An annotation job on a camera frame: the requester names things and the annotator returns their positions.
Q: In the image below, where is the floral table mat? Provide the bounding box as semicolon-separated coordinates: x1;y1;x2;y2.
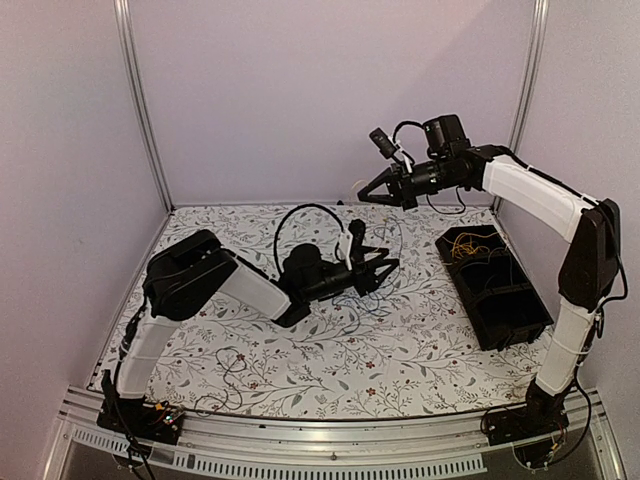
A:
146;205;550;420

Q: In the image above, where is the black plastic bin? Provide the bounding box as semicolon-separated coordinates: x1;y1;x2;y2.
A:
435;225;553;351

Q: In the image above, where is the right aluminium frame post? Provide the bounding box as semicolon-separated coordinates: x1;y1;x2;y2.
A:
490;0;550;211

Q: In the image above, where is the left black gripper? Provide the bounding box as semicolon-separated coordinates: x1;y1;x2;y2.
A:
304;248;400;304

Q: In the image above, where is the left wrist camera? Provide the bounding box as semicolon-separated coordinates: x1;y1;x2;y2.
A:
348;219;366;249

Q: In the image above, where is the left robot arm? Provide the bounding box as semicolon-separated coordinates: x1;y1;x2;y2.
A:
101;230;399;434

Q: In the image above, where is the aluminium front rail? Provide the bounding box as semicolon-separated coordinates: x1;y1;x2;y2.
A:
43;387;630;479

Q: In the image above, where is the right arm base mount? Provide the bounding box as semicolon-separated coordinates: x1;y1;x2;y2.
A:
480;390;593;470

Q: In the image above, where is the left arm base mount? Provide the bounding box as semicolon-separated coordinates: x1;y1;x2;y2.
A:
96;370;184;445

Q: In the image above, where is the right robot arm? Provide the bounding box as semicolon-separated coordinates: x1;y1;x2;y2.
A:
358;114;626;436

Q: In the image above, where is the tangled cable pile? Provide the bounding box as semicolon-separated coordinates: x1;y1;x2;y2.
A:
329;214;406;336

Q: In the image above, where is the black cable on mat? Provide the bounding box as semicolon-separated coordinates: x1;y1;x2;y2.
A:
193;345;249;417

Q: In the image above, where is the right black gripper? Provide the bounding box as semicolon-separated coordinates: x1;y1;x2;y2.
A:
359;156;463;210

